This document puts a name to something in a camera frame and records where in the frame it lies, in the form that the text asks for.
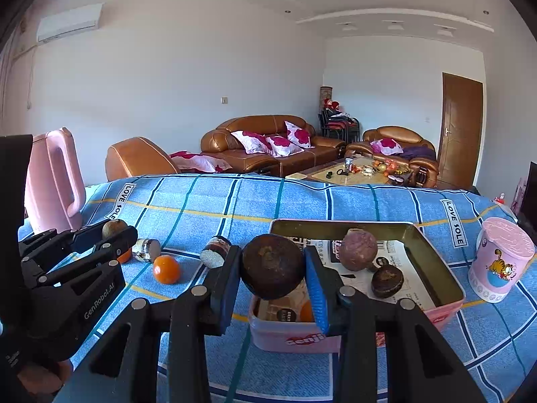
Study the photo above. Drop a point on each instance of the brown wooden door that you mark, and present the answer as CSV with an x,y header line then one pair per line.
x,y
461,130

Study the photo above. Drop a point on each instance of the square ceiling light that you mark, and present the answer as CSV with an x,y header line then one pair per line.
x,y
397,26
445,31

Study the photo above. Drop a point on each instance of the large wrinkly orange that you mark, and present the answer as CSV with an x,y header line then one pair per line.
x,y
125,257

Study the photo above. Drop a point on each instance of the printed paper liner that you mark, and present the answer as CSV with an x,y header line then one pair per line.
x,y
411,277

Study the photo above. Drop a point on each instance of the dark brown water chestnut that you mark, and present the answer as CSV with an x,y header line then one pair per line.
x,y
387,281
272,266

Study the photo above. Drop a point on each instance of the brown leather armchair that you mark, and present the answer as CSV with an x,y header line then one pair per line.
x,y
394,133

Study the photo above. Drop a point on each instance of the smooth orange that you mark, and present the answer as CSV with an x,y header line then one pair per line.
x,y
166,269

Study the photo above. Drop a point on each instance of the pink cartoon cup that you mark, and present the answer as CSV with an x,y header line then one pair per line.
x,y
501,260

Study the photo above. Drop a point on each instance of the wooden coffee table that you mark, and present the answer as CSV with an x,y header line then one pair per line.
x,y
360,178

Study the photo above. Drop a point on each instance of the tall patterned vase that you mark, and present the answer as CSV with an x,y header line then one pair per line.
x,y
327,96

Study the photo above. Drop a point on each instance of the blue plaid cloth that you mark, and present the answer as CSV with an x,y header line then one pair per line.
x,y
251,201

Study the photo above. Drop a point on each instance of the purple beetroot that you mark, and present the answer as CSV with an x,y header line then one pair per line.
x,y
358,249

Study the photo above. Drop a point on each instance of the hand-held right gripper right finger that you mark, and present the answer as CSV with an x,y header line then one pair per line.
x,y
317,296

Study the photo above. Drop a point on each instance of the black television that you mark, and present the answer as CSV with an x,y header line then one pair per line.
x,y
528,201

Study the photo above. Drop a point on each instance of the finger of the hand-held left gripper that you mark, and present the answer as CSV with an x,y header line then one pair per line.
x,y
84,236
121,239

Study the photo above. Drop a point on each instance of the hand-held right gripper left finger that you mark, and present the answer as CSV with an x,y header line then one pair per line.
x,y
228,289

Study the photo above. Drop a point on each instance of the white air conditioner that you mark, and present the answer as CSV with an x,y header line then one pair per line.
x,y
69,23

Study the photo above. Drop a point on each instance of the brown leather chair back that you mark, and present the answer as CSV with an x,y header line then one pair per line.
x,y
138,157

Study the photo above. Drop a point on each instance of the assorted fruit pile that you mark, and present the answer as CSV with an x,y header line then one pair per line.
x,y
381,167

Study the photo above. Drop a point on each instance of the pink electric kettle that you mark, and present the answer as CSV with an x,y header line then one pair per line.
x,y
50,184

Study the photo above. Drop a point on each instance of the stacked dark chairs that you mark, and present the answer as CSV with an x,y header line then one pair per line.
x,y
340,126

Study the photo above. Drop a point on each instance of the small orange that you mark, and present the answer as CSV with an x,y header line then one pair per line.
x,y
307,311

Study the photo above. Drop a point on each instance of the pink tin box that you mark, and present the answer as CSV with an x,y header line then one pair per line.
x,y
293,340

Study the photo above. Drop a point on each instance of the white floral pillow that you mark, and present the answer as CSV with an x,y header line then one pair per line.
x,y
387,146
251,141
284,144
299,134

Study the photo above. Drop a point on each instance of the tan longan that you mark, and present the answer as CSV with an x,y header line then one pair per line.
x,y
114,227

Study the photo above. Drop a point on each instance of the person's left hand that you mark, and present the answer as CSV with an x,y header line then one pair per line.
x,y
42,378

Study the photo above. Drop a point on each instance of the glass jar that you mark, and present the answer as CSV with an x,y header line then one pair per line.
x,y
348,166

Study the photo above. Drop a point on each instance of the purple blanket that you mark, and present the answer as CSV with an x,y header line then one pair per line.
x,y
419,152

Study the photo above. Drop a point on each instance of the red plush toy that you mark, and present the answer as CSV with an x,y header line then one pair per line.
x,y
331,103

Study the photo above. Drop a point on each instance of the brown leather sofa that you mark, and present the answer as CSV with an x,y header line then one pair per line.
x,y
251,163

